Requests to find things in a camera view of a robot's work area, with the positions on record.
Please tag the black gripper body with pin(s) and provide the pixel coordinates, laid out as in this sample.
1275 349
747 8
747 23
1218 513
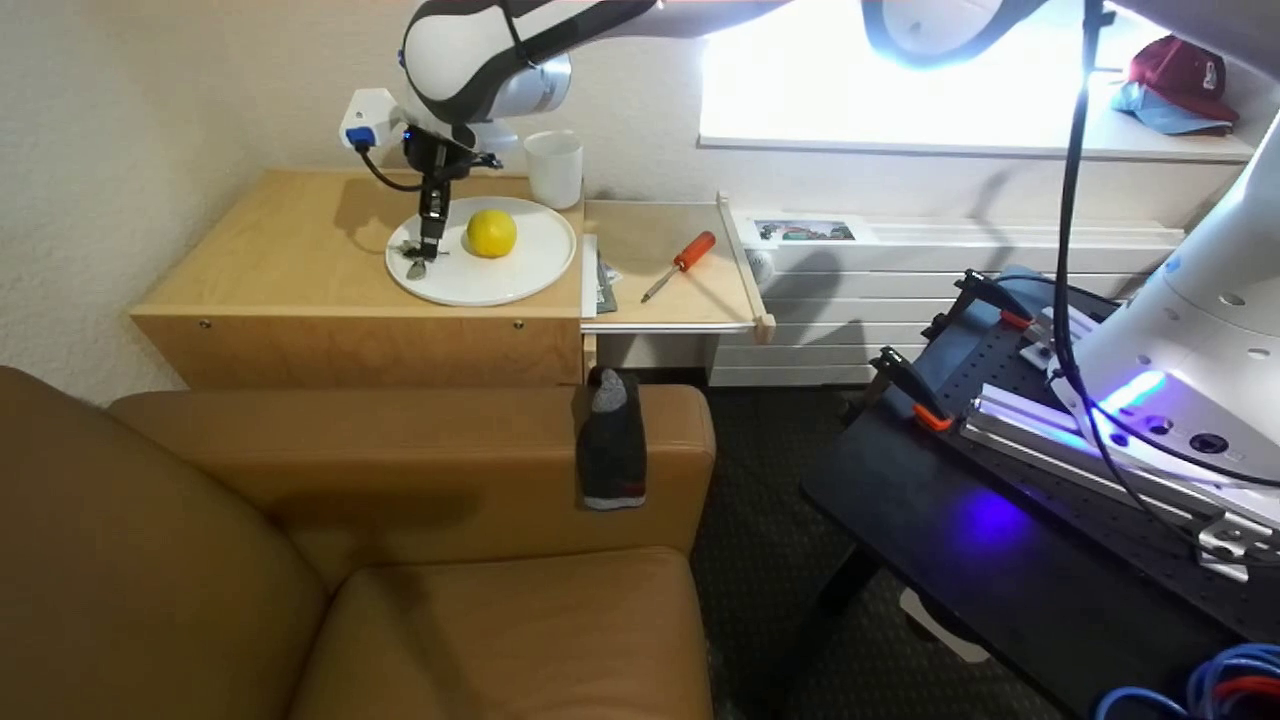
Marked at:
433 166

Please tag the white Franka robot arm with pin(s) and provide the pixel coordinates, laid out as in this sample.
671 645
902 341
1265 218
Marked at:
464 63

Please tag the white round plate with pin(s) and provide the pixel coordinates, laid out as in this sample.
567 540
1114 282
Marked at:
513 282

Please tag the wooden pull-out drawer tray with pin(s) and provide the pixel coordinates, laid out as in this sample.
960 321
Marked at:
673 304

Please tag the yellow lemon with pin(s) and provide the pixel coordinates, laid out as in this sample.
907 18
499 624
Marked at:
489 233

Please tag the clear plastic cup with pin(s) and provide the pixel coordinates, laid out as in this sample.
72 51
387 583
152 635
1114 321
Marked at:
556 168

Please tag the light wooden nightstand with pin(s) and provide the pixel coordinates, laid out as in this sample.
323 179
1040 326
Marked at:
264 284

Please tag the silver metal strip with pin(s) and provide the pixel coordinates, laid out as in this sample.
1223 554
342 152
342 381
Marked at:
603 282

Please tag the tan leather armchair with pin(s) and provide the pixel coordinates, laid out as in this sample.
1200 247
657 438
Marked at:
202 572

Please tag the black orange clamp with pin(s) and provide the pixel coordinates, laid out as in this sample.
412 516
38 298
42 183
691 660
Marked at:
913 401
1003 304

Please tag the black robot table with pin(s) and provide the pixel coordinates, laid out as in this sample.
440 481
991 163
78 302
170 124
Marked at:
985 560

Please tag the maroon and blue cap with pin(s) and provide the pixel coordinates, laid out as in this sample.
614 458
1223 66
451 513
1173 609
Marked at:
1185 82

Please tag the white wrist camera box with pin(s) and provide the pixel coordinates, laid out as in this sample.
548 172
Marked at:
364 116

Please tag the white wall heater unit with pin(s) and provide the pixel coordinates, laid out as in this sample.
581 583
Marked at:
907 273

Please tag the aluminium mounting rail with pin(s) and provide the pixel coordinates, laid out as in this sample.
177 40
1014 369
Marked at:
1067 444

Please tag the silver metal corner bracket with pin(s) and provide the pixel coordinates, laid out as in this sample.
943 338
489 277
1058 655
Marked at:
1227 548

